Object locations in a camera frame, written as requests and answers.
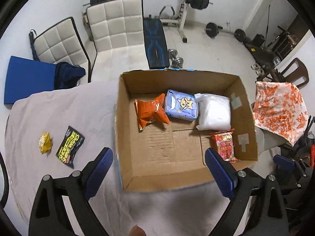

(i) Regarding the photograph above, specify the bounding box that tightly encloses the white quilted chair right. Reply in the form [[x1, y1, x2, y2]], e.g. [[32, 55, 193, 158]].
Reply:
[[86, 0, 149, 82]]

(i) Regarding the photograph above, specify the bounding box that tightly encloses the orange white patterned cloth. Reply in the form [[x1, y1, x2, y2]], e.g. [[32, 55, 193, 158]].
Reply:
[[253, 82, 309, 146]]

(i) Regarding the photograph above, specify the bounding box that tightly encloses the white quilted chair left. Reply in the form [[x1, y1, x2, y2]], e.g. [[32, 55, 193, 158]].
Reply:
[[34, 17, 91, 84]]

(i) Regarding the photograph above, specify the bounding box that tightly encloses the dark navy cloth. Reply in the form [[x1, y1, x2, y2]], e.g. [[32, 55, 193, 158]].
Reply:
[[54, 62, 86, 90]]

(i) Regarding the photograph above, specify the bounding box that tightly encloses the yellow snack packet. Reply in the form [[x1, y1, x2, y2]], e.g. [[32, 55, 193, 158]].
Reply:
[[38, 132, 53, 154]]

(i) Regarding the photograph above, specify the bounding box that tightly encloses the barbell on floor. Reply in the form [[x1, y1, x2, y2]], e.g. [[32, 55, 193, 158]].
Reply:
[[204, 22, 246, 42]]

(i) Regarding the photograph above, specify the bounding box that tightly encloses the orange snack packet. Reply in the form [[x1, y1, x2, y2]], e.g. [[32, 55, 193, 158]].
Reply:
[[134, 93, 170, 131]]

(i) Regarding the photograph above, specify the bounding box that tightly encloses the blue foam mat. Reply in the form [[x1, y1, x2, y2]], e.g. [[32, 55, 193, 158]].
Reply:
[[4, 56, 56, 104]]

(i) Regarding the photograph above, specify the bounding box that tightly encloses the open cardboard box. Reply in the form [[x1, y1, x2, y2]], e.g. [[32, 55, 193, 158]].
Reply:
[[115, 70, 258, 192]]

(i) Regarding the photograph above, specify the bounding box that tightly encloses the black blue weight bench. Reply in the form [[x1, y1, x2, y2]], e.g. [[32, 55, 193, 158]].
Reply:
[[144, 18, 170, 69]]

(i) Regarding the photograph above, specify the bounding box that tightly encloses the white barbell rack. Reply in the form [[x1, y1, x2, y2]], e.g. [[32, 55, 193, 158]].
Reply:
[[156, 0, 190, 43]]

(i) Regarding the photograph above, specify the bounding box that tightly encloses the blue tissue pack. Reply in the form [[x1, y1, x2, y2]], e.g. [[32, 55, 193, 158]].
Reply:
[[164, 89, 199, 122]]

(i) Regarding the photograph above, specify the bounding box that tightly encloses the grey table cloth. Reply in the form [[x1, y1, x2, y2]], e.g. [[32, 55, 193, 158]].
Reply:
[[4, 79, 271, 236]]

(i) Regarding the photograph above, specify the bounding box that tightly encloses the white soft plastic pack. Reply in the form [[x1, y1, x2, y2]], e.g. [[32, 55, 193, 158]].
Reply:
[[194, 93, 231, 131]]

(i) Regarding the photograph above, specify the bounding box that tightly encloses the black shoe wipes pack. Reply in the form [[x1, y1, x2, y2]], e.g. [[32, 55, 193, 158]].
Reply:
[[56, 126, 85, 169]]

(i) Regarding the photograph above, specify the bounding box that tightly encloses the black exercise machine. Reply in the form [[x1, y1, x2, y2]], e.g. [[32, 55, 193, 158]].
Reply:
[[241, 20, 298, 80]]

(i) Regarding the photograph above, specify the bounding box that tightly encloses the brown wooden chair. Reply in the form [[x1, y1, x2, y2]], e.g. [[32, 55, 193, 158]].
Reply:
[[257, 58, 310, 89]]

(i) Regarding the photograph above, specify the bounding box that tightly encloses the red floral wipes pack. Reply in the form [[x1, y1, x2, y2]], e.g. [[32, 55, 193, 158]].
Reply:
[[210, 128, 238, 163]]

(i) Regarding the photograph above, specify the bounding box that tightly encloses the white quilted chair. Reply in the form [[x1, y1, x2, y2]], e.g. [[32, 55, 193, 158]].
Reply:
[[34, 17, 91, 84], [86, 0, 149, 82]]

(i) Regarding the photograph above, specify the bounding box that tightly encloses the chrome dumbbell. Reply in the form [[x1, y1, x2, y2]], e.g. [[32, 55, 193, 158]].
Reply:
[[168, 49, 184, 69]]

